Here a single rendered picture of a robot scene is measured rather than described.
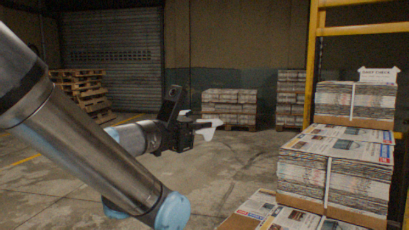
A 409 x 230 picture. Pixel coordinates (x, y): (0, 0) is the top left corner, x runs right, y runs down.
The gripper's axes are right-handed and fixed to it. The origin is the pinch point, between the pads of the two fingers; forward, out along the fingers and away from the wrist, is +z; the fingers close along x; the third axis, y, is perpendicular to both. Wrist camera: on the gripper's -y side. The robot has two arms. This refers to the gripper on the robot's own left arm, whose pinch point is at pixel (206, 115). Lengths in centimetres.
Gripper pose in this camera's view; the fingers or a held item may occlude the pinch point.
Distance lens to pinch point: 79.4
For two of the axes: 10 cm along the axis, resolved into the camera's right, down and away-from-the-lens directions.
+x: 7.6, 2.5, -5.9
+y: -1.1, 9.6, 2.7
